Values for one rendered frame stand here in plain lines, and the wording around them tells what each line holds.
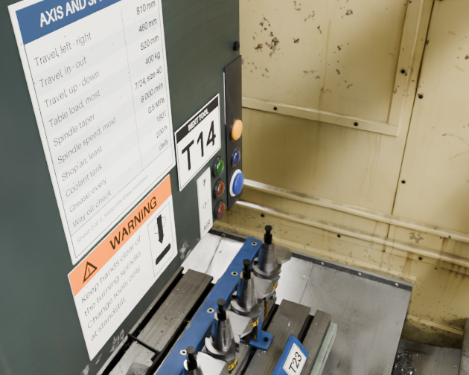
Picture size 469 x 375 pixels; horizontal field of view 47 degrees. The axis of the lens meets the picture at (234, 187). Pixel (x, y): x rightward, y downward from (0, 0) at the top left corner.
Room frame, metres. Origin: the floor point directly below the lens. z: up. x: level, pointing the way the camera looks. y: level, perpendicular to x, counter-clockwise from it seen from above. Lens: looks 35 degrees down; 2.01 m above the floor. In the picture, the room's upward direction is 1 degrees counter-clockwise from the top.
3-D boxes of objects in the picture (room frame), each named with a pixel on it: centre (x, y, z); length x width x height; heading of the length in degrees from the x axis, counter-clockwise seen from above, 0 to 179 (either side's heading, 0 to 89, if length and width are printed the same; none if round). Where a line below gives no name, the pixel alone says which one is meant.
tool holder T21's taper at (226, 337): (0.64, 0.03, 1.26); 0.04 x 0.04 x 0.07
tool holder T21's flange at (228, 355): (0.64, 0.03, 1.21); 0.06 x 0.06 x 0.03
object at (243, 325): (0.69, 0.00, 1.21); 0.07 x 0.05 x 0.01; 65
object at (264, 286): (0.79, -0.04, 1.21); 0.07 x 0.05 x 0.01; 65
